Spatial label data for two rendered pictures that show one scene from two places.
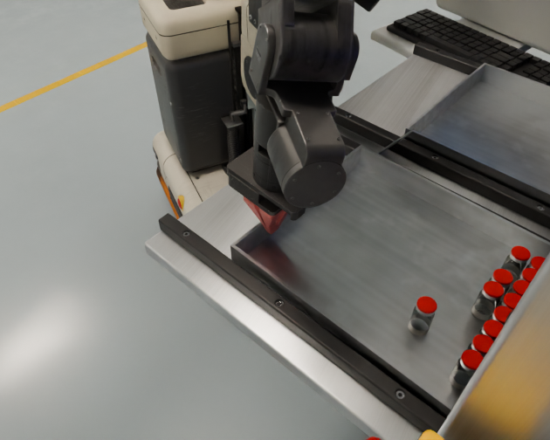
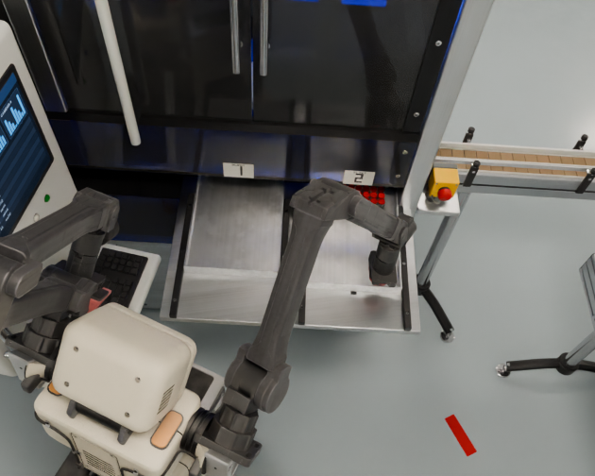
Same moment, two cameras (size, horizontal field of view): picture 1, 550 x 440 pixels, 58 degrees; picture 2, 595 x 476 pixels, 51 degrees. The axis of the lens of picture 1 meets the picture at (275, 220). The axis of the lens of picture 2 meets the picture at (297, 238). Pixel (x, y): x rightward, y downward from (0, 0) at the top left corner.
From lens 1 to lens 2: 1.62 m
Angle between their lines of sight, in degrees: 70
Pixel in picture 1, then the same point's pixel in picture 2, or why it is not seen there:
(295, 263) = not seen: hidden behind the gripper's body
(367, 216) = (335, 265)
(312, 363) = (409, 246)
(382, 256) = (351, 250)
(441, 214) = not seen: hidden behind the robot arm
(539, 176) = (257, 220)
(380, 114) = (258, 299)
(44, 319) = not seen: outside the picture
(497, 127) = (229, 246)
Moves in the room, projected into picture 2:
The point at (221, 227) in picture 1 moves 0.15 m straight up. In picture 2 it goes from (388, 311) to (399, 285)
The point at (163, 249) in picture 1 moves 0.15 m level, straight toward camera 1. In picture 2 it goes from (416, 321) to (438, 280)
